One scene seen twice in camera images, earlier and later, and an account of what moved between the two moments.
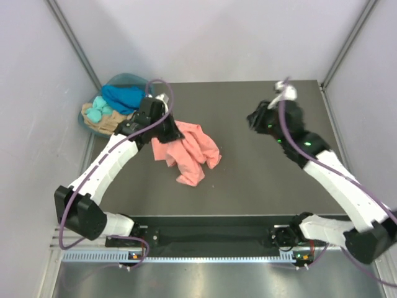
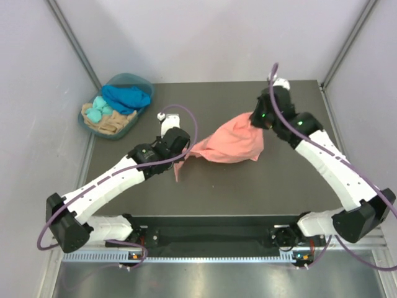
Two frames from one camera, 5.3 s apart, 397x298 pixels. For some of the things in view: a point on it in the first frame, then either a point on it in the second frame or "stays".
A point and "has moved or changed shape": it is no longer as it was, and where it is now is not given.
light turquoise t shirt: (100, 108) stays
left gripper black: (173, 133) → (180, 159)
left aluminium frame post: (54, 7) stays
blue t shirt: (125, 99) stays
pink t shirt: (187, 155) has moved or changed shape
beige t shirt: (108, 123) stays
